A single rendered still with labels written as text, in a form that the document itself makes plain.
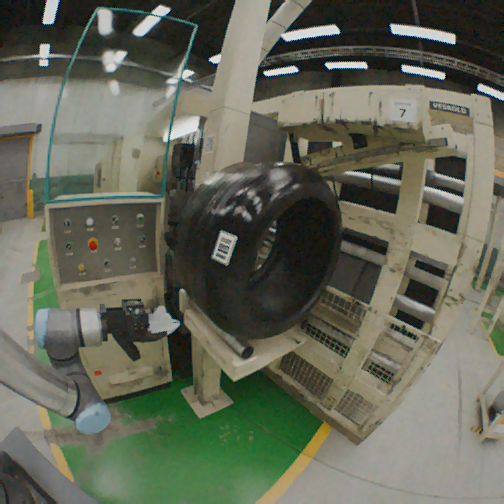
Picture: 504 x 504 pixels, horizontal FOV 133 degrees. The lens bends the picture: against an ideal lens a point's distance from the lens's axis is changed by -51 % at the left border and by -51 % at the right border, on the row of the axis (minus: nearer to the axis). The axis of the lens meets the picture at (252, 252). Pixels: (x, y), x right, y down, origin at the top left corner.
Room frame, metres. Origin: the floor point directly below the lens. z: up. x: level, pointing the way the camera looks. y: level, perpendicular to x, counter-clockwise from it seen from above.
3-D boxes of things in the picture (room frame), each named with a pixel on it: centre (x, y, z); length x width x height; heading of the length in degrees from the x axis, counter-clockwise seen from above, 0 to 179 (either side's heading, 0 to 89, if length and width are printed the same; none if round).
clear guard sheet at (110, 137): (0.76, 0.63, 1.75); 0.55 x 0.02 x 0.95; 132
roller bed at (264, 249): (1.14, -0.15, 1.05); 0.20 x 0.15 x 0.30; 42
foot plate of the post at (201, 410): (0.90, 0.17, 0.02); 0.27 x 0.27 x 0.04; 42
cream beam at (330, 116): (0.83, -0.32, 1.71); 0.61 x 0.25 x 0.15; 42
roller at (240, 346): (0.62, 0.08, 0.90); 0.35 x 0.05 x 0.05; 42
